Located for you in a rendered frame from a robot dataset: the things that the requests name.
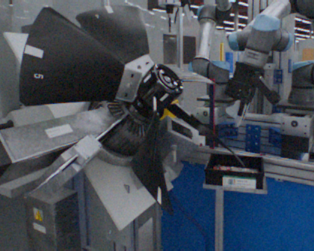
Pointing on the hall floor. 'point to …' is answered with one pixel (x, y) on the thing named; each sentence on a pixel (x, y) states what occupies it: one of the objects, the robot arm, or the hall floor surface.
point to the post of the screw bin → (219, 219)
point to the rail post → (155, 227)
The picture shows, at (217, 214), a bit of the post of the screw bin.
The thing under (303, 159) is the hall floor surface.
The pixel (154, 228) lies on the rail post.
